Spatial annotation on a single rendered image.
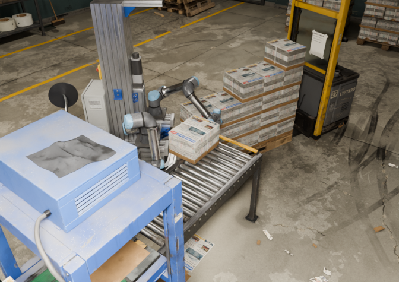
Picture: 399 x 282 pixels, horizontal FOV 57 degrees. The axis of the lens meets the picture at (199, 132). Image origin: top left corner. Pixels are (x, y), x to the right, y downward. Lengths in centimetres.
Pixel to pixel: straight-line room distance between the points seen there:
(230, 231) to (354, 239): 118
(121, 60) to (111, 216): 180
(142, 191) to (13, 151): 63
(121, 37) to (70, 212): 185
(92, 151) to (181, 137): 144
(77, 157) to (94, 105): 178
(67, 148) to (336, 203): 307
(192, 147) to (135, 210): 140
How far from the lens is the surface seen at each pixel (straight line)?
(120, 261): 252
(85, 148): 178
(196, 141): 303
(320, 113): 480
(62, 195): 159
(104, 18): 315
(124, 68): 328
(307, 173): 448
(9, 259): 263
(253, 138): 440
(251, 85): 398
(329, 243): 379
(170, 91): 375
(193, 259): 347
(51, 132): 199
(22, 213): 188
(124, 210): 175
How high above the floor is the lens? 278
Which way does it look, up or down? 34 degrees down
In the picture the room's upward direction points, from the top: straight up
